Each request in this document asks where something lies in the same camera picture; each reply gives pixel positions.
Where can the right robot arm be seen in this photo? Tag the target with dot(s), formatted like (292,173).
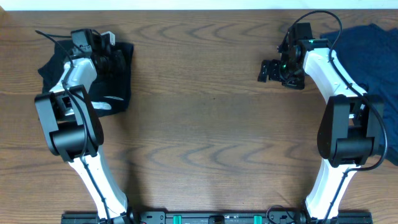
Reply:
(349,131)

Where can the dark navy clothes pile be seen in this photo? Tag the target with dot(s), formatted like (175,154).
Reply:
(369,55)

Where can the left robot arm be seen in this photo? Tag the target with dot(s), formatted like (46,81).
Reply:
(75,95)

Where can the black shorts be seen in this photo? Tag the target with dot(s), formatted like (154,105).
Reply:
(109,94)

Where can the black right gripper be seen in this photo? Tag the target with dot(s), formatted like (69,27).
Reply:
(273,70)

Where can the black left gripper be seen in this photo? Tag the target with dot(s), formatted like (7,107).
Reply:
(104,59)

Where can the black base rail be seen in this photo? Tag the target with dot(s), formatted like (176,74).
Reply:
(275,216)

